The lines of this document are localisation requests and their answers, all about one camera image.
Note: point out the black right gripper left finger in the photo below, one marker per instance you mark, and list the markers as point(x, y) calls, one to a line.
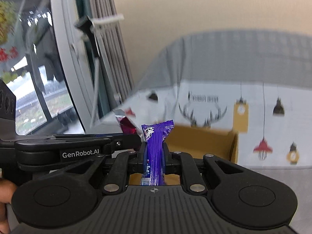
point(71, 194)

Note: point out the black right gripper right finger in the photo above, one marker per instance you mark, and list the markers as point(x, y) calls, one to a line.
point(238, 195)

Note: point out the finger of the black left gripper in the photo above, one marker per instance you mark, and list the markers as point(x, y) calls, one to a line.
point(120, 142)

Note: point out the purple white long sachet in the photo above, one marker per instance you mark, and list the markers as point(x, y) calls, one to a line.
point(127, 126)

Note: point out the purple snack packet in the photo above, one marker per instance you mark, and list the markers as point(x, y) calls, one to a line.
point(154, 161)

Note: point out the person's left hand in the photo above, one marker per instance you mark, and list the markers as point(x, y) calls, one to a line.
point(4, 204)

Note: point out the brown cardboard box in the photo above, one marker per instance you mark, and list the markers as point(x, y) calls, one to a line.
point(200, 141)

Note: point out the white printed sofa cover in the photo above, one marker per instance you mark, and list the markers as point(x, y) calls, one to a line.
point(273, 122)

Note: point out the grey window curtain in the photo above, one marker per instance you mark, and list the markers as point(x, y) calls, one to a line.
point(113, 50)

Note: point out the white window frame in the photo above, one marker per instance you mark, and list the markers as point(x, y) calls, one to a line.
point(74, 59)

